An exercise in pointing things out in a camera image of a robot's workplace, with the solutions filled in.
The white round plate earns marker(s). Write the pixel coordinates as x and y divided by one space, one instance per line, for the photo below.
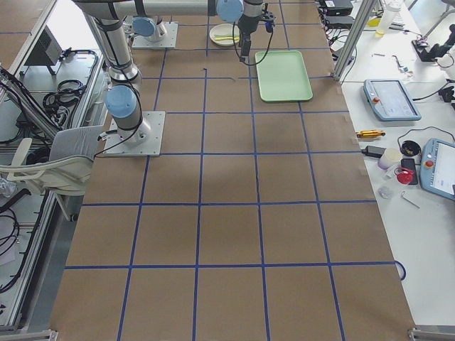
224 29

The light green tray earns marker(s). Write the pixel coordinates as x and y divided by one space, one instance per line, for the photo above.
282 76

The black power adapter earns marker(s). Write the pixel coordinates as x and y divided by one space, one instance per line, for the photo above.
373 151

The yellow screwdriver tool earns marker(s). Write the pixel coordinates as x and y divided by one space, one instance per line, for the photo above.
369 134

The white grey chair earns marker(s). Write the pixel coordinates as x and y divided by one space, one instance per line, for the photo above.
67 171

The metal hex key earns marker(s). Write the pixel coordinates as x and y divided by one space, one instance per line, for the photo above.
404 196

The red round tape dispenser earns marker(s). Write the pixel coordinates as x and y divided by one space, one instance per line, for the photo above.
403 176

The far blue teach pendant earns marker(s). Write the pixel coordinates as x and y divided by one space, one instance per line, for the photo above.
390 100

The blue teach pendant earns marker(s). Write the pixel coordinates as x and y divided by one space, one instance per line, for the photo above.
390 100
437 168

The black smartphone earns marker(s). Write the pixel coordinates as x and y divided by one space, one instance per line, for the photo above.
409 164

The black bowl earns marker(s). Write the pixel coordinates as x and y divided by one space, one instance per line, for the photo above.
410 148

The near blue teach pendant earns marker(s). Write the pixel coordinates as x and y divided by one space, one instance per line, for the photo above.
437 168

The grey electronics box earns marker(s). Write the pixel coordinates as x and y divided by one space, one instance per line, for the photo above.
46 52

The white plastic bottle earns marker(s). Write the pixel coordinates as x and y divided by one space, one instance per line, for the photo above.
390 10

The aluminium frame post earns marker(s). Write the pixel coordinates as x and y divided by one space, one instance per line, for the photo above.
355 32

